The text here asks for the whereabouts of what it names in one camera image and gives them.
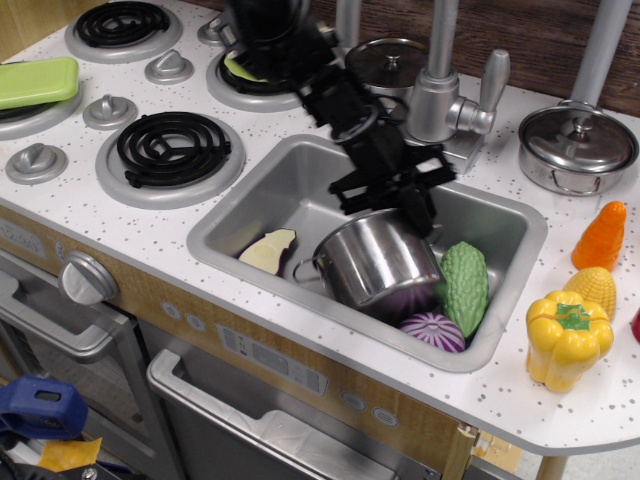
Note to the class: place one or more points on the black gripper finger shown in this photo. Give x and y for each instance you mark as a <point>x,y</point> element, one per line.
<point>416,201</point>
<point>365,202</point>

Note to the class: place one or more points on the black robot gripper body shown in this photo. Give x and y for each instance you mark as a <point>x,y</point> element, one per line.
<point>383,162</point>

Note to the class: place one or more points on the stainless steel toy pot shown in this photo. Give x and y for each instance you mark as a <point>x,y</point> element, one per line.
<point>379,264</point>

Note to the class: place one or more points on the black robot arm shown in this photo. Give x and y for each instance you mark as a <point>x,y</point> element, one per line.
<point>280,41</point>

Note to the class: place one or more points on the grey toy sink basin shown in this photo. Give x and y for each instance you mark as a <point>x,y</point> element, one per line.
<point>288,189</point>

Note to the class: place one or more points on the silver toy faucet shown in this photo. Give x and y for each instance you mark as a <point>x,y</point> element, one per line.
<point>438,113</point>

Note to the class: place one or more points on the green toy bitter gourd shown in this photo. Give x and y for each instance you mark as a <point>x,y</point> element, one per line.
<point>465,296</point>

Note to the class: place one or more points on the halved toy eggplant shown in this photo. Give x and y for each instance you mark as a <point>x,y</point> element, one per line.
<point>266,253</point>

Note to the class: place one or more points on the lidded steel saucepan rear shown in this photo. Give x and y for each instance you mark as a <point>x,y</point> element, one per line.
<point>388,67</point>

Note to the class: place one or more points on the purple toy onion half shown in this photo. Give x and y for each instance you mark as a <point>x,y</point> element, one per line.
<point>436,330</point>

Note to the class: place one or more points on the lidded steel pan right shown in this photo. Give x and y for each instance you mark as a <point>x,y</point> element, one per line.
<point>575,150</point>

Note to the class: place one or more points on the rear right burner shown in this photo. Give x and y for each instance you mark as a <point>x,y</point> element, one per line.
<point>227,95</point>

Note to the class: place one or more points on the green toy plate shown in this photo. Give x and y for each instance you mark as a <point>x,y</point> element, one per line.
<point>239,71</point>

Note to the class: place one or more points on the orange toy carrot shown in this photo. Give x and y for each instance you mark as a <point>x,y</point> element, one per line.
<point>601,243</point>

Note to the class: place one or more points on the yellow toy corn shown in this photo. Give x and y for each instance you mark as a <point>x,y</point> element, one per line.
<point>595,284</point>

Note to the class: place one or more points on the yellow toy bell pepper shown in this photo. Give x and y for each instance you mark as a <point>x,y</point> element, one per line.
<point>567,336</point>

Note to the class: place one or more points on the front black coil burner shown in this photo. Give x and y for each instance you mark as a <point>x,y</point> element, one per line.
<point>170,160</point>

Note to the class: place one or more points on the grey vertical support pole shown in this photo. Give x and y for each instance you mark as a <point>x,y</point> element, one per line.
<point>603,41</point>

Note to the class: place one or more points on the grey stove knob rear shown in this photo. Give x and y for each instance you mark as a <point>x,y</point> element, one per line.
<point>217,32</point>

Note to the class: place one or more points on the grey stove knob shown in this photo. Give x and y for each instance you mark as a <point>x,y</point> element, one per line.
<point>168,69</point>
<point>217,32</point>
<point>36,164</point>
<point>109,112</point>

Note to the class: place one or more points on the grey stove knob centre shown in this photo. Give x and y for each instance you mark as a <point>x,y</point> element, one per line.
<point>168,69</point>

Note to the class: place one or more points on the red toy item edge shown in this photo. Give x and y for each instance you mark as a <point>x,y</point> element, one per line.
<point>635,326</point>

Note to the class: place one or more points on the grey stove knob middle left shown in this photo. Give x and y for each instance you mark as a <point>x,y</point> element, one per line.
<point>109,112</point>

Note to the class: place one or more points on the silver oven dial knob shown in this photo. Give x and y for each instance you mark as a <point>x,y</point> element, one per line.
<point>85,281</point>

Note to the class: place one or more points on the rear left coil burner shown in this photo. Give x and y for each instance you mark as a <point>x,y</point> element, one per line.
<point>122,32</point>

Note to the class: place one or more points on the grey stove knob front left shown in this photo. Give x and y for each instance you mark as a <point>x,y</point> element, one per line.
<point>36,164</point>

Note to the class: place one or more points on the far left burner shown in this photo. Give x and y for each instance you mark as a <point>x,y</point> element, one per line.
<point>22,122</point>

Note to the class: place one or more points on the green rectangular toy lid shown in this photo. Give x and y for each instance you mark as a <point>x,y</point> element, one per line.
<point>30,83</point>

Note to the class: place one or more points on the blue clamp tool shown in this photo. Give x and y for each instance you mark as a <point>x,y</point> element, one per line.
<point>39,408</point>

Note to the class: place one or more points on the yellow tape piece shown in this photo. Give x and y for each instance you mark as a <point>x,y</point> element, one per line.
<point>62,455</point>

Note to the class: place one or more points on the grey dishwasher door handle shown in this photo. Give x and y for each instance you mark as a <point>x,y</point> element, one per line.
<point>229,425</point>

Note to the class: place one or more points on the grey oven door handle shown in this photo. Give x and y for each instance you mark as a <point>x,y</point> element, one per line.
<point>85,334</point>

